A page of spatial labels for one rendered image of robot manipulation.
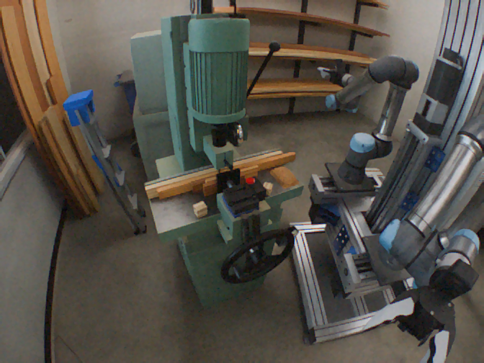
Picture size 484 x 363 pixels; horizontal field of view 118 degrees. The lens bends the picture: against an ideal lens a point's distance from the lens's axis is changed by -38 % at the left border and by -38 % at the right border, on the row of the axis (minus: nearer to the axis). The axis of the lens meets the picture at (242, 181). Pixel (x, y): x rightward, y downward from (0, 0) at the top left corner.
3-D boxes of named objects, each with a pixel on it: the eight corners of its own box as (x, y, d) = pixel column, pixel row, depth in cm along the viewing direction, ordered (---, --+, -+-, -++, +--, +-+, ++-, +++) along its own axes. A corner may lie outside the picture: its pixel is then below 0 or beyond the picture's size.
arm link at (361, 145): (341, 154, 111) (348, 131, 102) (359, 151, 114) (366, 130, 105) (355, 168, 102) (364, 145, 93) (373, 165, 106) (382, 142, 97)
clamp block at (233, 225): (231, 239, 77) (231, 222, 71) (216, 212, 86) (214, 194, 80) (269, 225, 82) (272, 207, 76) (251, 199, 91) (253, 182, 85)
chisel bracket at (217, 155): (216, 173, 85) (215, 154, 79) (203, 153, 94) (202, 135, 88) (234, 168, 87) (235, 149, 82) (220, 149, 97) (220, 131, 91)
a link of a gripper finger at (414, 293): (391, 326, 24) (433, 312, 24) (396, 322, 23) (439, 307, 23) (382, 299, 28) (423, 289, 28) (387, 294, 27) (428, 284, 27)
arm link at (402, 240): (473, 89, 36) (374, 239, 47) (506, 111, 29) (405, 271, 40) (467, 112, 45) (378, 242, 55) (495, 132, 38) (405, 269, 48)
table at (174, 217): (168, 266, 71) (163, 256, 67) (150, 204, 91) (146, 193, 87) (315, 209, 92) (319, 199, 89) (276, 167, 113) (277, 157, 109)
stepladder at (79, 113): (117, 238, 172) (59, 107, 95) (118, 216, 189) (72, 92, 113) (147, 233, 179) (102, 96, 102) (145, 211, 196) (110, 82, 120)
